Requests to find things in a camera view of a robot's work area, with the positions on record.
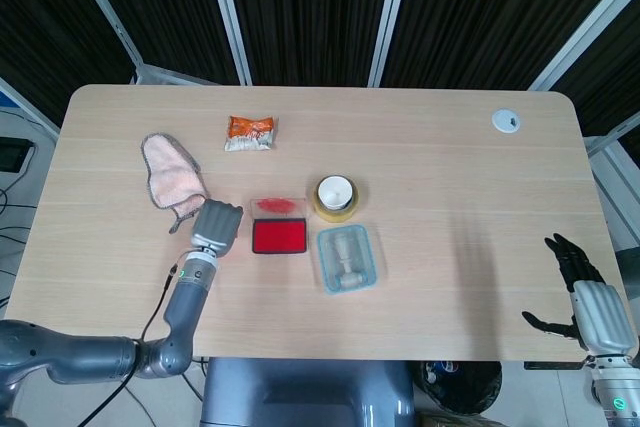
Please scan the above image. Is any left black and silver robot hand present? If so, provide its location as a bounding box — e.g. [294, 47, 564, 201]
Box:
[191, 199, 245, 256]

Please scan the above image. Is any black electronic device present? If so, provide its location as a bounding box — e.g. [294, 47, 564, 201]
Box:
[0, 137, 35, 173]

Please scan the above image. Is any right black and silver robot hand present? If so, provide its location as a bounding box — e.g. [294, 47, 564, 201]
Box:
[521, 233, 634, 358]

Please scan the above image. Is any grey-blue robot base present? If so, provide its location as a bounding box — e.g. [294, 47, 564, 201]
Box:
[199, 357, 416, 427]

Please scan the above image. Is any pink cloth with grey trim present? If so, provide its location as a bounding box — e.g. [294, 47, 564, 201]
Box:
[140, 132, 210, 235]

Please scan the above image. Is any yellow tape roll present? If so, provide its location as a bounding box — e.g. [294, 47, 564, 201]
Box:
[313, 177, 362, 223]

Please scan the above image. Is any white round cable grommet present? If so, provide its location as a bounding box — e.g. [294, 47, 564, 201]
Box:
[490, 108, 522, 134]

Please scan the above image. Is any black trash bin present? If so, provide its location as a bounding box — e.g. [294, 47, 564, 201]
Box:
[418, 360, 503, 417]

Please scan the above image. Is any beige wooden stamp handle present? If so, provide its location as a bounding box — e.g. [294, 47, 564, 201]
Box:
[331, 234, 364, 292]

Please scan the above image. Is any orange and white snack packet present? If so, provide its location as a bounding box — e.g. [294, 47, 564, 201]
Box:
[223, 115, 280, 152]

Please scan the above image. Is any white aluminium frame post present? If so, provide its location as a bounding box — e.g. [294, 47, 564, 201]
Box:
[203, 0, 253, 86]
[62, 0, 147, 71]
[368, 0, 412, 88]
[528, 0, 640, 92]

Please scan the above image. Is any red ink pad clear lid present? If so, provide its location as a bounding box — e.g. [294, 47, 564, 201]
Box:
[248, 194, 308, 255]

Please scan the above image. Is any white paper cup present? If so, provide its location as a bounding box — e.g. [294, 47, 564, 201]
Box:
[319, 175, 354, 212]

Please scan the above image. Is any clear plastic box blue rim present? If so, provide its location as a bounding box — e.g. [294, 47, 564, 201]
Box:
[316, 225, 380, 296]

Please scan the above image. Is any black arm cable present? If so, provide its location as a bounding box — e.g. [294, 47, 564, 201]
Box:
[79, 261, 182, 427]

